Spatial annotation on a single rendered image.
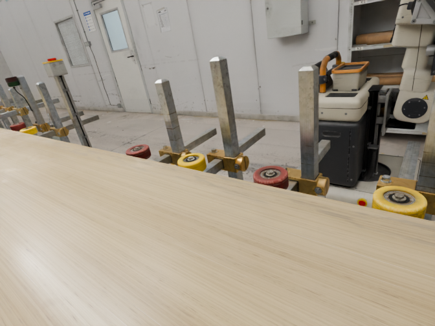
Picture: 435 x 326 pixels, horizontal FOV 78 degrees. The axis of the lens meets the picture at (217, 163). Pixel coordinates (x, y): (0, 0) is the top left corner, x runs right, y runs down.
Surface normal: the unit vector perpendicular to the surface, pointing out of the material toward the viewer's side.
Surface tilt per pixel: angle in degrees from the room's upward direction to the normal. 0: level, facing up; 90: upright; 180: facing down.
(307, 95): 90
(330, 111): 90
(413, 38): 90
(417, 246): 0
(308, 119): 90
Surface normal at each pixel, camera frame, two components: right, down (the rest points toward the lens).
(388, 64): -0.59, 0.44
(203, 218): -0.16, -0.89
